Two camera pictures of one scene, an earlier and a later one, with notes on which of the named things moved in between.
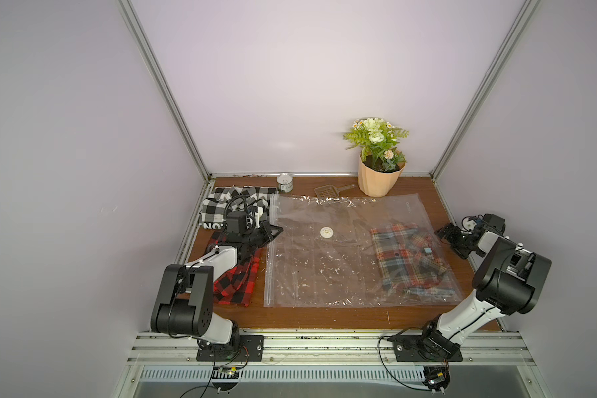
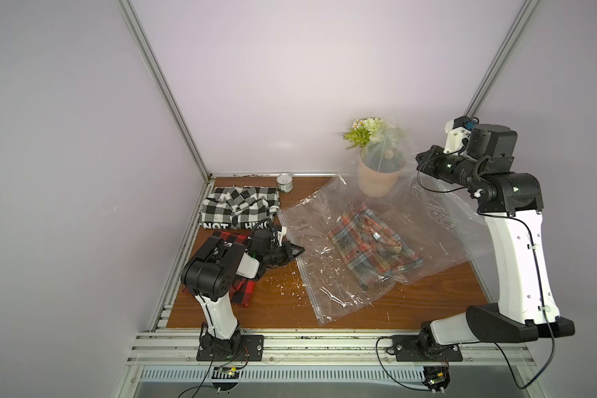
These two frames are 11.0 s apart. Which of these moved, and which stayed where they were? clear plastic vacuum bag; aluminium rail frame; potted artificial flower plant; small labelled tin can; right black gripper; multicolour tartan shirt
Moved: clear plastic vacuum bag; multicolour tartan shirt; right black gripper
Stayed: potted artificial flower plant; aluminium rail frame; small labelled tin can
